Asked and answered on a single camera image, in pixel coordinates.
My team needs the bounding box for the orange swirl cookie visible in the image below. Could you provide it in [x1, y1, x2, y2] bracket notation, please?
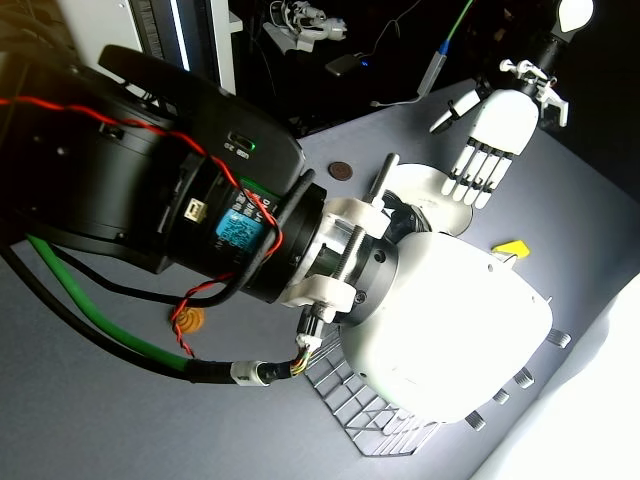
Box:
[169, 307, 207, 335]

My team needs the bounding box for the thin grey cable with plug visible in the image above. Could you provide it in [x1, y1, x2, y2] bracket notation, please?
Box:
[370, 92, 426, 109]

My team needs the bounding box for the red black twisted wire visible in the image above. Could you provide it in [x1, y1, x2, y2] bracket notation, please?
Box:
[0, 97, 284, 359]

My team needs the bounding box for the thick black cable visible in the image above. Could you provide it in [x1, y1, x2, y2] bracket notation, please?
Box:
[0, 244, 314, 386]

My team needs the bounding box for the thick green cable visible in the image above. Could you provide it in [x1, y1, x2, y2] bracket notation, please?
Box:
[27, 234, 196, 371]

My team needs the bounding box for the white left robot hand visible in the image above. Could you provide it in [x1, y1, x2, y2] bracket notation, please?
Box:
[428, 88, 540, 211]

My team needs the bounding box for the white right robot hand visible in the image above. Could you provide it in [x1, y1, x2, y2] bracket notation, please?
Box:
[338, 231, 574, 432]

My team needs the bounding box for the yellow block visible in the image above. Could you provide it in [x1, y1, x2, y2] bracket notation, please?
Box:
[491, 239, 531, 260]

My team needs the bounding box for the thin black cable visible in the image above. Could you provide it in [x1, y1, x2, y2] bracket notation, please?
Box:
[29, 169, 316, 309]

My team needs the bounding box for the thin green cable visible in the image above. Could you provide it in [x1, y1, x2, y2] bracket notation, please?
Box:
[444, 0, 475, 47]

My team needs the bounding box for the white spare robot hand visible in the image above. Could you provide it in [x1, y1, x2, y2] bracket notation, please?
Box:
[269, 0, 349, 41]

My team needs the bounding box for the thin dark cable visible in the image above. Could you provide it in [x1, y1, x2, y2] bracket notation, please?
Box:
[362, 0, 424, 59]

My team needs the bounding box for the grey angled stand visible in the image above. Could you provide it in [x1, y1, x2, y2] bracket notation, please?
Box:
[262, 22, 316, 55]

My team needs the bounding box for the white cabinet with light strip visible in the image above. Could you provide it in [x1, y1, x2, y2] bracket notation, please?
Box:
[57, 0, 239, 96]

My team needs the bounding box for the black power adapter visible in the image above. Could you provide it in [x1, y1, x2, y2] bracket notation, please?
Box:
[324, 53, 369, 78]

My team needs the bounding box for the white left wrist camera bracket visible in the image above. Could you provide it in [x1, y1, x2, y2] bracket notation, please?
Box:
[498, 58, 571, 129]

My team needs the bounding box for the white plate black rim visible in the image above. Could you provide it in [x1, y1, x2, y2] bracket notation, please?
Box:
[369, 163, 474, 236]

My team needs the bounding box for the silver wire dish rack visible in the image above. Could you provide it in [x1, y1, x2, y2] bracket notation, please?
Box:
[303, 296, 554, 459]

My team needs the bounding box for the grey adapter blue plug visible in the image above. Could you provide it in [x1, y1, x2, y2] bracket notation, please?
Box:
[417, 42, 450, 97]

